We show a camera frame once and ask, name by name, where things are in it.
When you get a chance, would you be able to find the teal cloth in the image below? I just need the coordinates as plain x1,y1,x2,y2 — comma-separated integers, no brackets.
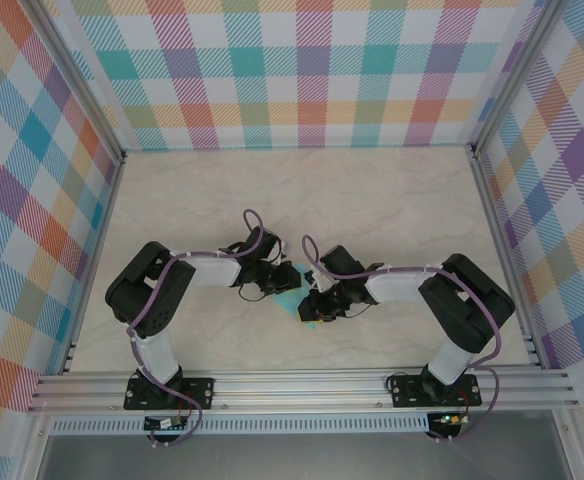
273,262,322,332

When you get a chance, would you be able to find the small circuit board green light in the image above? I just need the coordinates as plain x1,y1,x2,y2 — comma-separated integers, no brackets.
434,412,473,427

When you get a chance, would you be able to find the small black circuit board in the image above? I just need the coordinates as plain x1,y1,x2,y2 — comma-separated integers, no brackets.
143,415,189,432

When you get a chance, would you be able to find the thin black left gripper wire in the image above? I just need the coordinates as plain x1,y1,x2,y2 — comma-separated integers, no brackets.
236,283,269,304

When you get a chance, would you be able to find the wide aluminium mounting rail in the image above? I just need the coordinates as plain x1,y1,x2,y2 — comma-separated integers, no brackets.
25,368,581,414

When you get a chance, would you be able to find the slotted grey cable tray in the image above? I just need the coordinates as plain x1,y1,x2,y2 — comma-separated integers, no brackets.
50,413,431,435

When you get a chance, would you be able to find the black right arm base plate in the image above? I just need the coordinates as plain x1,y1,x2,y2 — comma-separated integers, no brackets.
389,373,482,409

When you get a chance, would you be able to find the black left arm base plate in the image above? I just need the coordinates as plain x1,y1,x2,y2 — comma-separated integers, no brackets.
124,377,216,412

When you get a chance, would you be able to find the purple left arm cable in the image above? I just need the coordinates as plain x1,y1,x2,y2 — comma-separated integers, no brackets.
126,208,268,448

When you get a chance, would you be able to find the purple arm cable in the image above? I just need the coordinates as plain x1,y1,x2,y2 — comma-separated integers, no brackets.
126,208,268,448
300,235,504,444

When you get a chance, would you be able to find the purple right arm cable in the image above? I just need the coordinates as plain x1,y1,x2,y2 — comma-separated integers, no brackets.
300,235,504,444

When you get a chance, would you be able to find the aluminium table side rail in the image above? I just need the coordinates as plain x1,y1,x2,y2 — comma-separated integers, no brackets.
469,144,544,371
59,152,127,377

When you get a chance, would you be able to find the slanted aluminium frame post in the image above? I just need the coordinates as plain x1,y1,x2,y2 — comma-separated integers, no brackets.
470,0,562,157
30,0,127,164

